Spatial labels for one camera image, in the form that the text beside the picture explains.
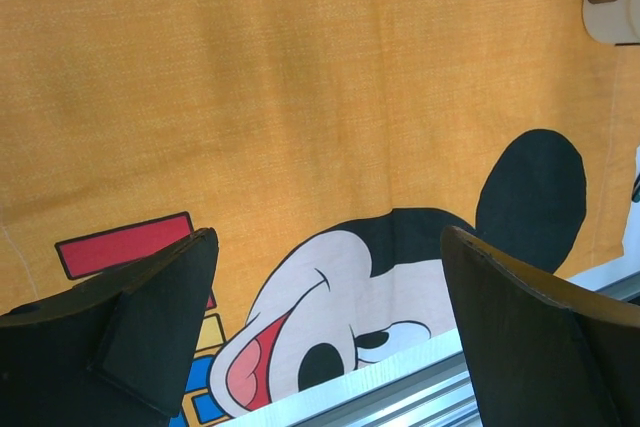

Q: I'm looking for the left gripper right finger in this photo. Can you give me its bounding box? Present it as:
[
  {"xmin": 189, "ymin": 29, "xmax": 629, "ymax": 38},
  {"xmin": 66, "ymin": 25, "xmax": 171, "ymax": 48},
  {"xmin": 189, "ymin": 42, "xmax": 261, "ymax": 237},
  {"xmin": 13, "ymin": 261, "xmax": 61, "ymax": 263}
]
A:
[{"xmin": 441, "ymin": 226, "xmax": 639, "ymax": 426}]

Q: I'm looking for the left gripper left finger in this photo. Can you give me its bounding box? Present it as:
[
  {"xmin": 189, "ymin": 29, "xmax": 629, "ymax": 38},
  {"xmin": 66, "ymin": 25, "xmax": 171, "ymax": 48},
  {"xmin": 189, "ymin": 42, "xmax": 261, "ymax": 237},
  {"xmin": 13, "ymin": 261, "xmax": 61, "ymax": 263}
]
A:
[{"xmin": 1, "ymin": 228, "xmax": 219, "ymax": 426}]

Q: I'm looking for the orange cartoon mouse placemat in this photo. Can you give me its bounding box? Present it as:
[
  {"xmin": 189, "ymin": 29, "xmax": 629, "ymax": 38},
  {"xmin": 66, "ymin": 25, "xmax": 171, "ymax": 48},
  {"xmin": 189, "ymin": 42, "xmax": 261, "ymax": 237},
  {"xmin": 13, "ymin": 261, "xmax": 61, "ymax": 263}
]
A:
[{"xmin": 1, "ymin": 0, "xmax": 639, "ymax": 426}]

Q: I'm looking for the metal cup with beige sleeve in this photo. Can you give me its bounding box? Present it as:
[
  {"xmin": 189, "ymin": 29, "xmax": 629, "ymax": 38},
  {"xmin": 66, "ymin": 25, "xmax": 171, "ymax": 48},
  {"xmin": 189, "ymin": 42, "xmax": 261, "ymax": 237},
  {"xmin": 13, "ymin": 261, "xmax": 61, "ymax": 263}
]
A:
[{"xmin": 582, "ymin": 0, "xmax": 639, "ymax": 46}]

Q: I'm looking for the aluminium frame rail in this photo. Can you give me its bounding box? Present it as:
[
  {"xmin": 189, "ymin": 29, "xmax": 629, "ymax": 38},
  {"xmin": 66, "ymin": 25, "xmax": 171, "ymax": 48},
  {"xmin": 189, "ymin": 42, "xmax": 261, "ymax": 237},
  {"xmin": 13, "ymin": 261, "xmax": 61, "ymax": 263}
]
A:
[{"xmin": 279, "ymin": 274, "xmax": 640, "ymax": 427}]

